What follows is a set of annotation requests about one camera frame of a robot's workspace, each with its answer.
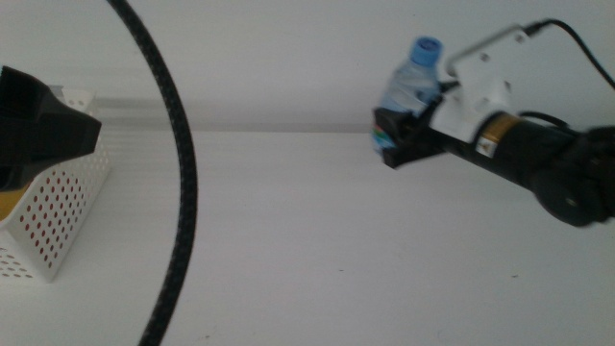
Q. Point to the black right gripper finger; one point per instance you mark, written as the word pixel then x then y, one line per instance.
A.
pixel 394 139
pixel 432 105

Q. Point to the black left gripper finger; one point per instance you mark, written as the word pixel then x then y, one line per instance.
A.
pixel 41 132

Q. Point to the yellow tea bottle green label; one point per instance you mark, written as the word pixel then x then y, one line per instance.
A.
pixel 9 204

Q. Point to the clear water bottle blue cap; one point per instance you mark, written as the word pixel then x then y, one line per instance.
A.
pixel 408 86

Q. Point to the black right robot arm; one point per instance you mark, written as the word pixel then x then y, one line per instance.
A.
pixel 538 154

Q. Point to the white perforated plastic basket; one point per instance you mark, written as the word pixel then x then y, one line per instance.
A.
pixel 57 216

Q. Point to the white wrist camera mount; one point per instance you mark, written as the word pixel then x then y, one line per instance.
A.
pixel 480 96

